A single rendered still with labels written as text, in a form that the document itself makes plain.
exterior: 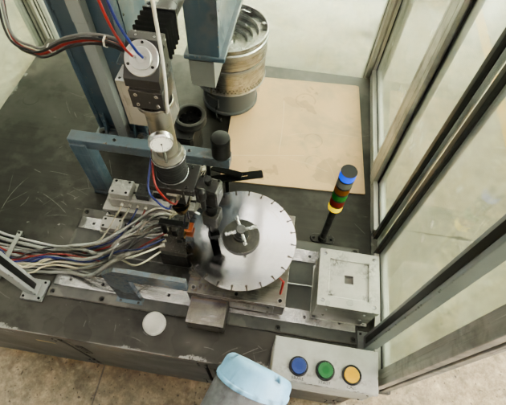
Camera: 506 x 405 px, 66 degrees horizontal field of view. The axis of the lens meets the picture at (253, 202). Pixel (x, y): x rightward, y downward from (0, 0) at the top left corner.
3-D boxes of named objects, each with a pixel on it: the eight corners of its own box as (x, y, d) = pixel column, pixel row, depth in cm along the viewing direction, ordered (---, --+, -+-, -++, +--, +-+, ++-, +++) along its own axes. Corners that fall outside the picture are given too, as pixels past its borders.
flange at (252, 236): (267, 239, 117) (267, 235, 115) (238, 261, 113) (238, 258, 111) (243, 214, 121) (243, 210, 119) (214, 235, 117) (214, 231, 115)
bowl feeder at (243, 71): (268, 79, 182) (274, 6, 152) (259, 128, 166) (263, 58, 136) (203, 71, 184) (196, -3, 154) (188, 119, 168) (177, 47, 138)
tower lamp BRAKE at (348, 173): (355, 172, 109) (357, 165, 106) (354, 185, 106) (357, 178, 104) (338, 169, 109) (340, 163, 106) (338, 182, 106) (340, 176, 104)
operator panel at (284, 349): (363, 362, 119) (377, 351, 106) (363, 402, 113) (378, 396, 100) (271, 346, 120) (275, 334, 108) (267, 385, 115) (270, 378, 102)
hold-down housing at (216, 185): (226, 216, 107) (222, 173, 90) (219, 231, 104) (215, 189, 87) (207, 211, 107) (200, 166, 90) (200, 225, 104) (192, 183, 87)
